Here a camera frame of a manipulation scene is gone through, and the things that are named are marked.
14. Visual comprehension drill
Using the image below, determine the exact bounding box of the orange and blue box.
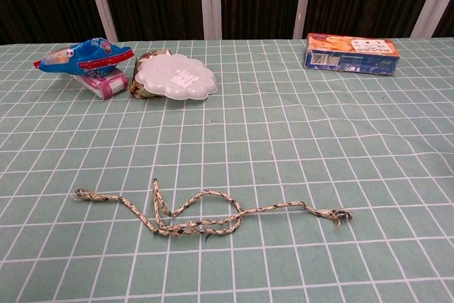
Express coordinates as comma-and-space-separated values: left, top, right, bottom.
304, 33, 402, 77

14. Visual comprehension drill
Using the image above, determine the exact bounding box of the white scalloped plastic lid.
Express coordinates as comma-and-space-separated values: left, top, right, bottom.
135, 53, 217, 100

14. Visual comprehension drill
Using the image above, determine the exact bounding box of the green checked tablecloth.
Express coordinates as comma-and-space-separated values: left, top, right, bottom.
0, 36, 454, 303

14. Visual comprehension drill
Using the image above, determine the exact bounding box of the beige speckled braided rope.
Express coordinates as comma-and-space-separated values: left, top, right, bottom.
72, 178, 354, 240

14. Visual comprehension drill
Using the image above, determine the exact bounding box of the blue snack bag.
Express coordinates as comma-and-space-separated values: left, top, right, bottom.
33, 37, 135, 77

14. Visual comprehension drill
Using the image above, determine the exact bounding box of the gold patterned wrapped package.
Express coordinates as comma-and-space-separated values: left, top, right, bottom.
128, 50, 172, 99

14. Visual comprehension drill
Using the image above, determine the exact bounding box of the pink and white packet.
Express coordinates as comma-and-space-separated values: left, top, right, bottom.
72, 68, 128, 99

